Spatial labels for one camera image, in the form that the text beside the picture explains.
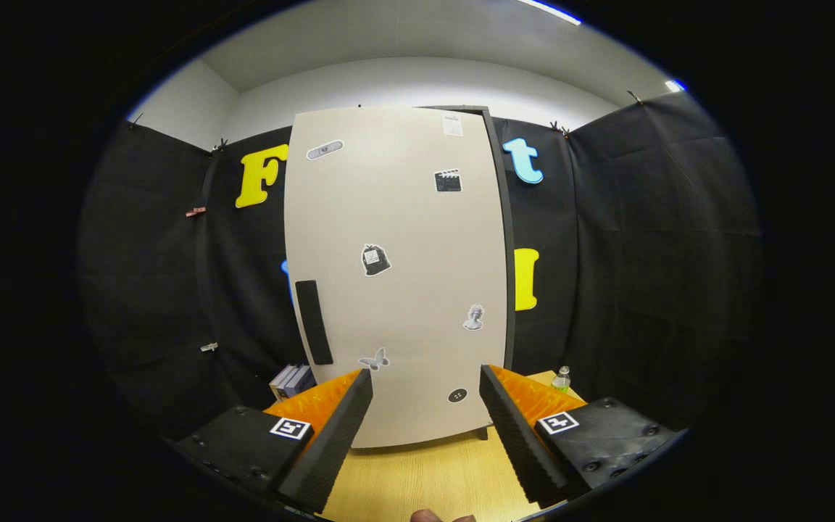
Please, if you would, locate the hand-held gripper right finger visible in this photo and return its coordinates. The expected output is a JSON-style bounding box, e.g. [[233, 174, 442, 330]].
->
[[479, 365, 686, 508]]

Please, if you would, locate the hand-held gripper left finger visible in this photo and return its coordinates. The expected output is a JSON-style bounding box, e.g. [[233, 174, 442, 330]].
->
[[171, 368, 374, 514]]

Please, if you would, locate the black door handle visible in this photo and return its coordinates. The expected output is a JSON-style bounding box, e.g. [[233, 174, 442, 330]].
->
[[294, 280, 334, 366]]

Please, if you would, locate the grey shoe cabinet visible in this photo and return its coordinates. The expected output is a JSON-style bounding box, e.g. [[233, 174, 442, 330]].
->
[[417, 105, 518, 441]]

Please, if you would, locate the blue book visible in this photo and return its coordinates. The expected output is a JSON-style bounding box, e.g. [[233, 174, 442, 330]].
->
[[283, 365, 317, 399]]

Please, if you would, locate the white book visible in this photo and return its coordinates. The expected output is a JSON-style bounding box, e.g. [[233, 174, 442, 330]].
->
[[270, 365, 299, 401]]

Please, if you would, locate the black backdrop cloth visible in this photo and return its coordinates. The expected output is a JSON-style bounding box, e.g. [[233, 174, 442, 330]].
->
[[78, 91, 765, 436]]

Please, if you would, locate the ceiling light strip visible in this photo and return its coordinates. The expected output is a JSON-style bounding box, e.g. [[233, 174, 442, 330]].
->
[[519, 0, 582, 27]]

